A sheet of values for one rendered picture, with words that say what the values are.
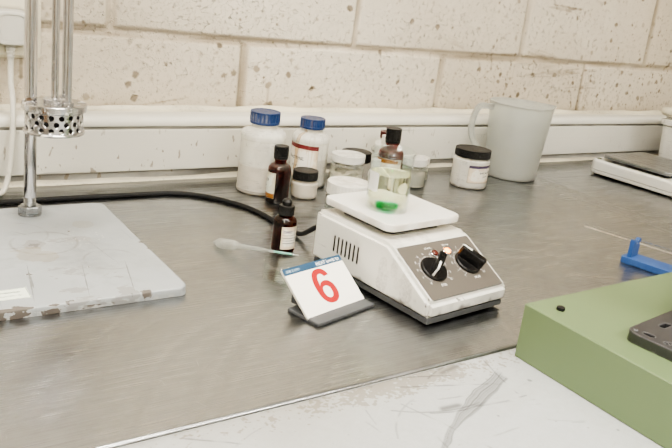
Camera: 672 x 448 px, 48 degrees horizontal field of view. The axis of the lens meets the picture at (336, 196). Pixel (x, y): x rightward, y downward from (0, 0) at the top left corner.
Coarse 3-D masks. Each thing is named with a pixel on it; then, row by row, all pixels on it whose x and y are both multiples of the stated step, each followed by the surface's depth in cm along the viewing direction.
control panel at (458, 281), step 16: (448, 240) 86; (464, 240) 88; (416, 256) 82; (432, 256) 83; (448, 256) 84; (416, 272) 80; (448, 272) 82; (464, 272) 83; (480, 272) 85; (432, 288) 79; (448, 288) 80; (464, 288) 81; (480, 288) 83
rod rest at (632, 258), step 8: (632, 240) 106; (632, 248) 106; (624, 256) 107; (632, 256) 107; (640, 256) 108; (632, 264) 106; (640, 264) 105; (648, 264) 105; (656, 264) 105; (664, 264) 105; (656, 272) 104; (664, 272) 103
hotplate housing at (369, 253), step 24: (336, 216) 88; (336, 240) 88; (360, 240) 85; (384, 240) 82; (408, 240) 84; (432, 240) 85; (360, 264) 85; (384, 264) 82; (384, 288) 82; (408, 288) 79; (504, 288) 85; (408, 312) 80; (432, 312) 78; (456, 312) 81
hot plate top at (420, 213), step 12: (360, 192) 93; (336, 204) 88; (348, 204) 87; (360, 204) 88; (408, 204) 91; (420, 204) 91; (432, 204) 92; (360, 216) 85; (372, 216) 84; (384, 216) 85; (396, 216) 85; (408, 216) 86; (420, 216) 86; (432, 216) 87; (444, 216) 87; (456, 216) 88; (384, 228) 82; (396, 228) 82; (408, 228) 83
